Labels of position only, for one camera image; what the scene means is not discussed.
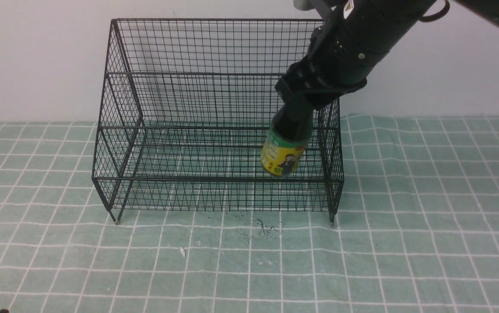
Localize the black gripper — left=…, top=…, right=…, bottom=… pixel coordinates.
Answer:
left=275, top=0, right=434, bottom=140

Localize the dark sauce bottle orange cap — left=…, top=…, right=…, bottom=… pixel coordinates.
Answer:
left=261, top=108, right=313, bottom=176

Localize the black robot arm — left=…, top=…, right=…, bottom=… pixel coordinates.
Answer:
left=275, top=0, right=499, bottom=120

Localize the green white checkered tablecloth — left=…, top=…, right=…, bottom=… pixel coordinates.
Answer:
left=0, top=115, right=499, bottom=313

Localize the black wire mesh rack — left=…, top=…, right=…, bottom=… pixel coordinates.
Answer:
left=91, top=18, right=344, bottom=223

